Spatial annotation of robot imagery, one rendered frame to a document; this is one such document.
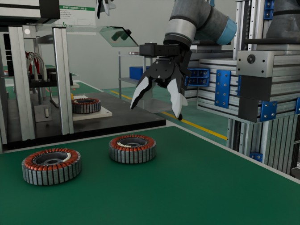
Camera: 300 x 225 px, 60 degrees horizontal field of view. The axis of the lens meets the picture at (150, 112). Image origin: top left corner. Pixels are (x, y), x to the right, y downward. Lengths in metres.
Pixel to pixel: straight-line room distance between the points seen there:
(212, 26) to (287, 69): 0.43
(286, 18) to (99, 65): 5.69
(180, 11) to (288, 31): 0.52
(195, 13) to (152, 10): 6.45
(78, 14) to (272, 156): 5.58
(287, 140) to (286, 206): 1.10
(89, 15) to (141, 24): 1.34
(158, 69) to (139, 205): 0.34
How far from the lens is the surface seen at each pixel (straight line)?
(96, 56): 6.51
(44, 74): 0.89
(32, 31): 0.79
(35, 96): 1.14
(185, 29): 0.68
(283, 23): 1.13
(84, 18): 6.48
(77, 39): 6.40
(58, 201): 0.49
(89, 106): 0.91
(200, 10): 0.72
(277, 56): 1.03
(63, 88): 0.73
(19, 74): 0.72
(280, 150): 1.57
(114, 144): 0.60
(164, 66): 0.65
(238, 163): 0.63
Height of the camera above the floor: 1.00
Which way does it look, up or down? 14 degrees down
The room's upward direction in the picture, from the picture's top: straight up
